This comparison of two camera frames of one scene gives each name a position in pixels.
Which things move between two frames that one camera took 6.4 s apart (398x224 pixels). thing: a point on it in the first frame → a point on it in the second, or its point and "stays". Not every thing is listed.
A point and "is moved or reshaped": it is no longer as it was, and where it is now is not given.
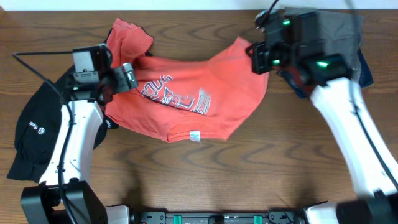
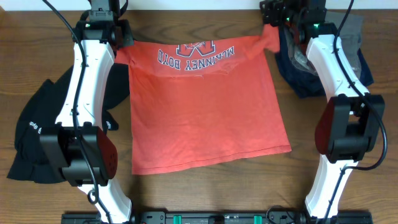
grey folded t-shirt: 341,33 stays
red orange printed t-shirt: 183,101 is moved or reshaped
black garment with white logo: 36,126 stays
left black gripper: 125,78 → 123,38
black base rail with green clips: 219,217 stays
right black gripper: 259,53 → 277,6
